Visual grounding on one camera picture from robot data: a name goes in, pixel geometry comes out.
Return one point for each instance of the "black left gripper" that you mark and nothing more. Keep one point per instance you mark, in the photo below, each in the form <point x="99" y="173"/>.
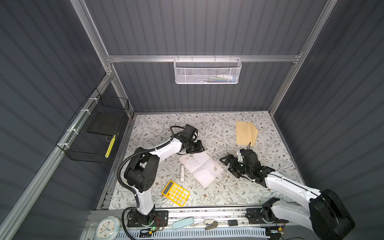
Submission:
<point x="197" y="148"/>

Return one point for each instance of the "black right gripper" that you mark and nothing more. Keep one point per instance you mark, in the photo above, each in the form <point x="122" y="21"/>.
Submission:
<point x="230" y="157"/>

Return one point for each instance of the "white paper letter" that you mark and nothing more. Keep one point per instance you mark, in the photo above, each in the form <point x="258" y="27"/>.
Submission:
<point x="202" y="167"/>

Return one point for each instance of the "manila paper envelope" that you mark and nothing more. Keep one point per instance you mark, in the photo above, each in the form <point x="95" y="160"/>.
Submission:
<point x="246" y="133"/>

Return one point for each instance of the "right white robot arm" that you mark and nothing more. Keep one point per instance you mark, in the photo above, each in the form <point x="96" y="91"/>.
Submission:
<point x="319" y="211"/>

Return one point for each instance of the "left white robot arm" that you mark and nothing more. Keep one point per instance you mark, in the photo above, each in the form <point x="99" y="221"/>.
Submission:
<point x="137" y="172"/>

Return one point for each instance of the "white glue stick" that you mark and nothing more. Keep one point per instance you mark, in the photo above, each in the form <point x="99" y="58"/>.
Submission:
<point x="182" y="173"/>

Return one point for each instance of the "yellow calculator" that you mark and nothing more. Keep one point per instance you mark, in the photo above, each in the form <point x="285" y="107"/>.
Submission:
<point x="176" y="193"/>

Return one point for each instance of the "small black square block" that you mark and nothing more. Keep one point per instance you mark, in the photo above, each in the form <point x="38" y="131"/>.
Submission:
<point x="232" y="223"/>

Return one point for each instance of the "small metal latch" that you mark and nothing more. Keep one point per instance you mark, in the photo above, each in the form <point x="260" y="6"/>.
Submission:
<point x="210" y="224"/>

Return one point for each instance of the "pens in white basket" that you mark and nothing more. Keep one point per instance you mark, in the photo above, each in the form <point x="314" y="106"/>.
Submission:
<point x="220" y="79"/>

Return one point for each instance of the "light blue eraser case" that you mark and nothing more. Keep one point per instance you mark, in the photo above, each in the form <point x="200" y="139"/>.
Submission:
<point x="183" y="223"/>

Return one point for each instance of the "white analog clock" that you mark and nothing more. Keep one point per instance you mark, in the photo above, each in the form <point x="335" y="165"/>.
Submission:
<point x="108" y="229"/>

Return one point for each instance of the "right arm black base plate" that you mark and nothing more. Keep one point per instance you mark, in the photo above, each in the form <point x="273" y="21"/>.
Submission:
<point x="262" y="216"/>

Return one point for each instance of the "white slotted cable duct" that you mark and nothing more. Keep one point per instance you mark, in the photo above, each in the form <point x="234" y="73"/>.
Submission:
<point x="201" y="233"/>

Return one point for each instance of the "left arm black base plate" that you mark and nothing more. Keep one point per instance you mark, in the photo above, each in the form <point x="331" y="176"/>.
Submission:
<point x="154" y="219"/>

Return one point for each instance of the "white wire mesh basket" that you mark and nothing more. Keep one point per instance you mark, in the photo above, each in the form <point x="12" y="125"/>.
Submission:
<point x="188" y="71"/>

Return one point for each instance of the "black wire basket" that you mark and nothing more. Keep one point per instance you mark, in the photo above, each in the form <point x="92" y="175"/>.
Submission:
<point x="101" y="117"/>

